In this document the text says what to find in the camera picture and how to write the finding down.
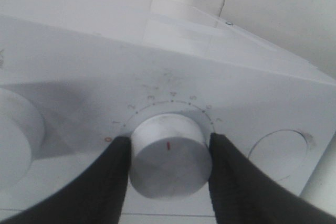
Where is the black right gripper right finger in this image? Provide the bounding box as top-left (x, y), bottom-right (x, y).
top-left (208, 133), bottom-right (335, 223)

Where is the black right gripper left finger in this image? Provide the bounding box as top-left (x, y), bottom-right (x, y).
top-left (2, 136), bottom-right (131, 223)

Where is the round white door button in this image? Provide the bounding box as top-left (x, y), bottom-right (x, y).
top-left (248, 130), bottom-right (308, 182)

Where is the white dial knob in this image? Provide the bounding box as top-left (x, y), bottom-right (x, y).
top-left (130, 113), bottom-right (212, 200)
top-left (1, 88), bottom-right (45, 189)

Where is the white microwave oven body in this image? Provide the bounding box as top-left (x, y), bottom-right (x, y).
top-left (1, 13), bottom-right (335, 217)

